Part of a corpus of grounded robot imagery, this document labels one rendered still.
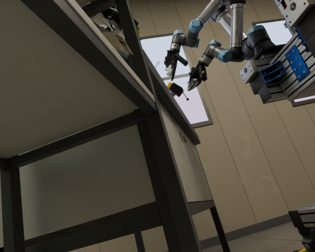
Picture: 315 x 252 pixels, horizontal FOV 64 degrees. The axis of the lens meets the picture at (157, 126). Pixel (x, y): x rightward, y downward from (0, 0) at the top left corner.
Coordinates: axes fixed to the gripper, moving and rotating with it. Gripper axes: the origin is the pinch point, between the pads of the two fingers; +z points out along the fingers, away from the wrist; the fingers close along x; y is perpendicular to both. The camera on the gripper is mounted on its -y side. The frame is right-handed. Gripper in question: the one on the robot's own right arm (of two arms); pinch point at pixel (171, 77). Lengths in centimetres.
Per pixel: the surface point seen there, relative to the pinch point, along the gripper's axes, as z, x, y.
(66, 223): 83, 98, -3
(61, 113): 56, 118, -5
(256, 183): 57, -138, -87
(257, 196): 71, -135, -89
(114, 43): 39, 120, -15
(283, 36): -157, -195, -102
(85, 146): 61, 97, -2
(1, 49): 51, 139, -9
